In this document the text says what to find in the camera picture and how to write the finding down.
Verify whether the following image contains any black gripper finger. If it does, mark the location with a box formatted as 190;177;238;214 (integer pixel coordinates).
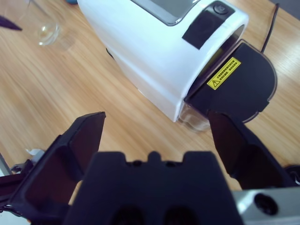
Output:
207;110;294;190
0;15;23;31
9;111;107;219

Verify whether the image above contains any clear drinking glass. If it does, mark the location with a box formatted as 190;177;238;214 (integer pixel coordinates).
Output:
20;0;60;46

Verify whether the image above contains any silver machine lever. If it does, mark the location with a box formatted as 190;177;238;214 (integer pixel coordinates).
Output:
130;0;200;27

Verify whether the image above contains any white capsule coffee machine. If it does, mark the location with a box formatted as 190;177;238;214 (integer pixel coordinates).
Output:
76;0;250;123

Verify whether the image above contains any white paper tag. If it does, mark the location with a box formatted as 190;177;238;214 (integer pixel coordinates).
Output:
25;148;45;163

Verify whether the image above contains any black capsule holder with rods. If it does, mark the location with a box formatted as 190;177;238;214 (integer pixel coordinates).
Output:
283;165;300;186

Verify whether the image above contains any yellow warning sticker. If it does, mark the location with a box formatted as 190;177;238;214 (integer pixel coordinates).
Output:
206;57;242;91

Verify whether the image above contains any black machine power cable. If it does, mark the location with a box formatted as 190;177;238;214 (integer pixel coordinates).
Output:
259;3;281;53

